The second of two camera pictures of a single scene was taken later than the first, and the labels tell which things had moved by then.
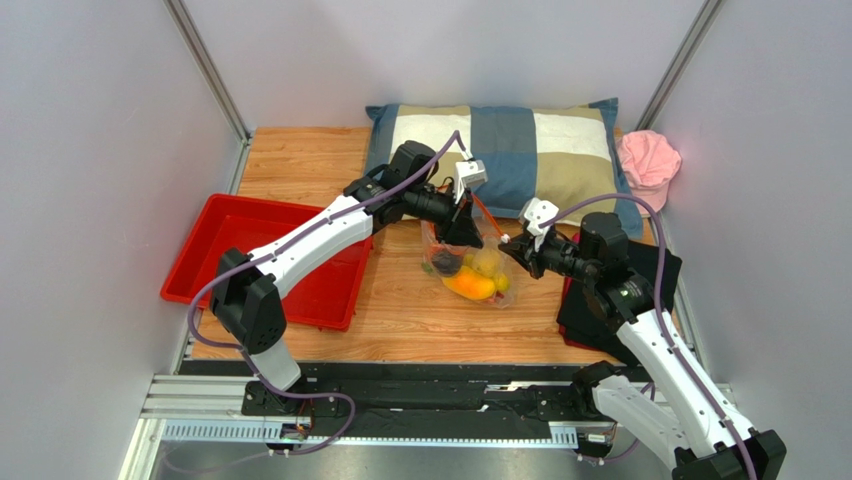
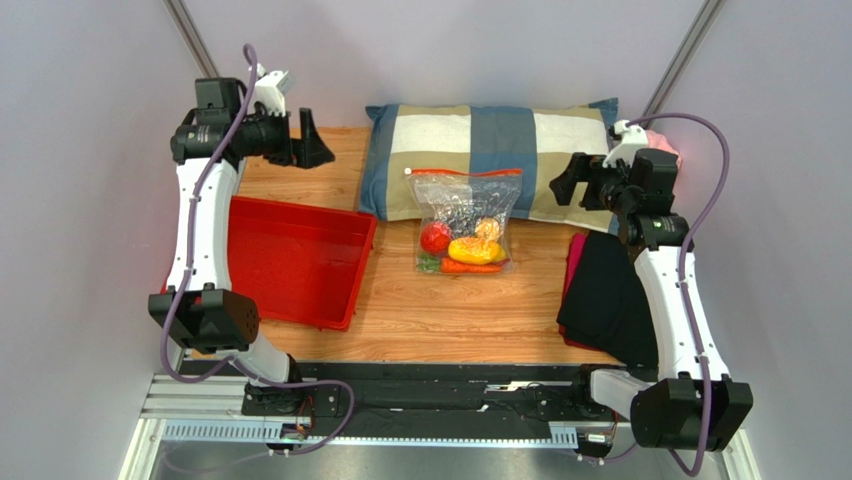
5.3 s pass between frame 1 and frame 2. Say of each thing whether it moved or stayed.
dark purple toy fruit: moved
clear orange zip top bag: moved
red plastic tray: stayed
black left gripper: moved
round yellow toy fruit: moved
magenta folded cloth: stayed
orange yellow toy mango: moved
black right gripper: moved
